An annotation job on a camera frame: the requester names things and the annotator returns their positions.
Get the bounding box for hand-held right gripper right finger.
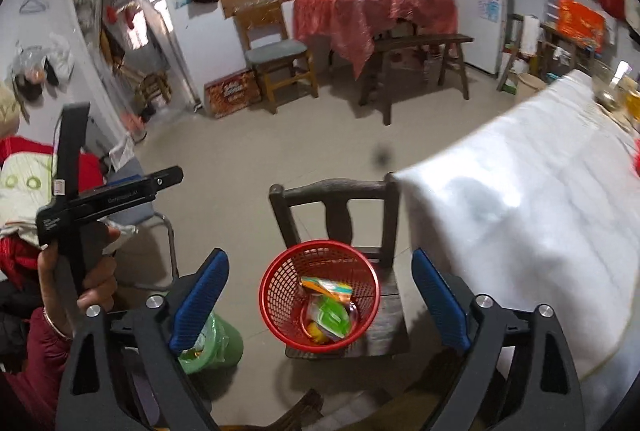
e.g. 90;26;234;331
410;247;587;431

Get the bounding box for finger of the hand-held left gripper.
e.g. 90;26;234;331
100;166;184;213

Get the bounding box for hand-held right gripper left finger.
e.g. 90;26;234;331
54;247;231;431

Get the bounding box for red plastic mesh basket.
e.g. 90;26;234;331
259;239;381;353

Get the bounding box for person's left forearm red sleeve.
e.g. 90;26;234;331
0;306;76;431

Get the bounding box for person's left hand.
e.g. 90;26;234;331
37;223;121;338

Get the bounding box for pale plastic bucket liner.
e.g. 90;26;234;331
179;313;228;364

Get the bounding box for cream patterned quilt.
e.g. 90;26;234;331
0;151;57;237

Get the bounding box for green plastic bucket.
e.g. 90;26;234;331
177;311;245;374

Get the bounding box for red quilt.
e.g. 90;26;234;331
0;136;108;292

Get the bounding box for small wooden stool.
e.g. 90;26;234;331
137;71;173;104

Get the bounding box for olive dark cloth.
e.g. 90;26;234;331
220;346;481;431

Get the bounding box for green snack packet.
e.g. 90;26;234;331
306;293;351;340

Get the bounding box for orange striped snack wrapper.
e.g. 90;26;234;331
300;276;354;305

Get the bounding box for black jacket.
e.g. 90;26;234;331
0;281;46;362

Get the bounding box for beige cloth bag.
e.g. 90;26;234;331
0;84;23;137

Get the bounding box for small yellow wrapper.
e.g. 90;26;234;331
307;321;334;343

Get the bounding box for table with white cloth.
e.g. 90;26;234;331
392;68;640;377

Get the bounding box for orange printed carton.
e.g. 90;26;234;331
204;68;262;118

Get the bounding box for dark wooden chair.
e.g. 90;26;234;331
268;172;412;359

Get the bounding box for clear plastic bag dark contents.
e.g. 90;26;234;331
10;44;48;102

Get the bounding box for white plastic bag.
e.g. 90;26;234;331
45;34;76;84

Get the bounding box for clear plastic door curtain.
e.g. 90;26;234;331
70;0;201;147

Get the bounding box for wooden chair grey cushion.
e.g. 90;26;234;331
234;1;320;114

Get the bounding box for beige floor bin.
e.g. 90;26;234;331
515;72;548;107

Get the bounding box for red patterned tablecloth table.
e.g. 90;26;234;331
292;0;458;79

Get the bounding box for dark wooden bench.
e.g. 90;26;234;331
357;34;474;126

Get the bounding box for glass bowl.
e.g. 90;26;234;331
592;61;631;109

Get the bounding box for yellow snack bag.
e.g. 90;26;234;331
620;88;640;132

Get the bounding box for paper towel roll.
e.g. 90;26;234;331
522;16;542;57

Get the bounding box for red gift box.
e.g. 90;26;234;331
557;0;606;52

